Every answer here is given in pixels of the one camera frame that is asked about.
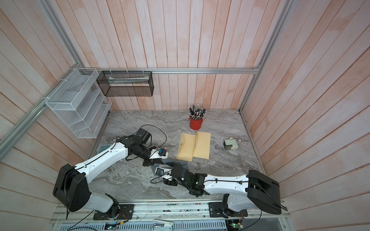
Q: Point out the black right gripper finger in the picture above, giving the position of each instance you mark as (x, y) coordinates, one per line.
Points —
(170, 182)
(170, 165)

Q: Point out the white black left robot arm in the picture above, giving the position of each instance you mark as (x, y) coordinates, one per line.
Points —
(72, 183)

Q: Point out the yellow envelope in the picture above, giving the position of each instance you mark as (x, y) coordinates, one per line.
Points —
(202, 145)
(186, 147)

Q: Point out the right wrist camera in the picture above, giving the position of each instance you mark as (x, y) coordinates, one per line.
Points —
(160, 171)

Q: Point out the teal desk calculator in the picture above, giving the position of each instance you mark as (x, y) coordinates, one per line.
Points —
(103, 148)

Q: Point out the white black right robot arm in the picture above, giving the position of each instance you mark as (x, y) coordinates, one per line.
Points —
(240, 192)

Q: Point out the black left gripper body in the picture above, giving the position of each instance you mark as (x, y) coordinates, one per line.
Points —
(143, 153)

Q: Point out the black mesh wall basket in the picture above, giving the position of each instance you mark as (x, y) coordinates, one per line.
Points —
(126, 83)

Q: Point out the bunch of pencils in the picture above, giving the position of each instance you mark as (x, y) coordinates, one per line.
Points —
(196, 112)

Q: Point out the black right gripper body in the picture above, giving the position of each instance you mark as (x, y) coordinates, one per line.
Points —
(177, 167)

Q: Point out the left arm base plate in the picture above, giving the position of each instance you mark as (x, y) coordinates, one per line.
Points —
(121, 211)

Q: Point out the grey paper envelope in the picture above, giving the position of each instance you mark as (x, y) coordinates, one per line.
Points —
(184, 165)

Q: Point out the aluminium frame rail front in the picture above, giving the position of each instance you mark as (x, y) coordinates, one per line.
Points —
(145, 211)

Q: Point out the white wire mesh shelf rack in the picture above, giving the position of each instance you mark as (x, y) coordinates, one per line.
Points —
(80, 107)

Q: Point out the red pencil cup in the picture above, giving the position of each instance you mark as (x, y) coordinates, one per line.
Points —
(196, 124)

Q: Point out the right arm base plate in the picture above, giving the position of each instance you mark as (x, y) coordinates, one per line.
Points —
(219, 210)

